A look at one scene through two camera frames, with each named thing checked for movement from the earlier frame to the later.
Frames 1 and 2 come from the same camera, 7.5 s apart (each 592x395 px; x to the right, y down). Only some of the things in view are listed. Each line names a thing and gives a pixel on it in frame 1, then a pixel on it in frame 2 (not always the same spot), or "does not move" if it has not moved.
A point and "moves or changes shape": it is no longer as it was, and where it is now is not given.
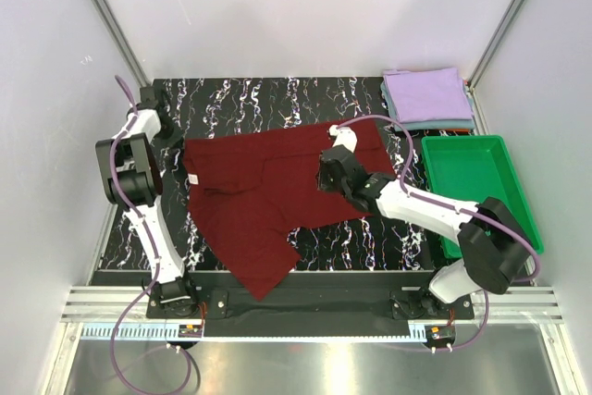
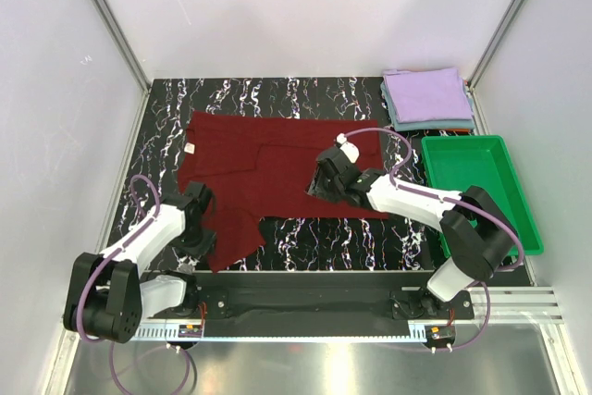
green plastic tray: x=467 y=169 does not move
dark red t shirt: x=244 y=193 moves or changes shape
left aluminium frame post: x=109 y=17 does not move
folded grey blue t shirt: x=428 y=125 does not move
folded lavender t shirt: x=428 y=95 does not move
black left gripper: x=176 y=140 → x=201 y=250
